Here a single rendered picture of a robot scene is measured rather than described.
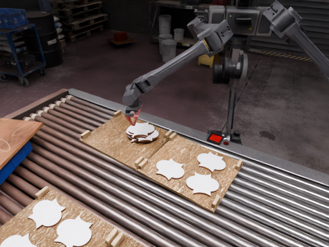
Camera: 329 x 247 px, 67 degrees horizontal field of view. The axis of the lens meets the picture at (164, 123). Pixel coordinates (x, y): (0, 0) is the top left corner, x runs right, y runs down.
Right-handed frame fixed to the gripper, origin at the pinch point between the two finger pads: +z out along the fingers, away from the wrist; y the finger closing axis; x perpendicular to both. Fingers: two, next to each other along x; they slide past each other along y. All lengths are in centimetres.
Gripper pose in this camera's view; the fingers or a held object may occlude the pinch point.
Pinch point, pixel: (135, 119)
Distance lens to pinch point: 136.5
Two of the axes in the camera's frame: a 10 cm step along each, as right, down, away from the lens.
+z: 0.3, 8.3, 5.6
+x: -9.9, -0.4, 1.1
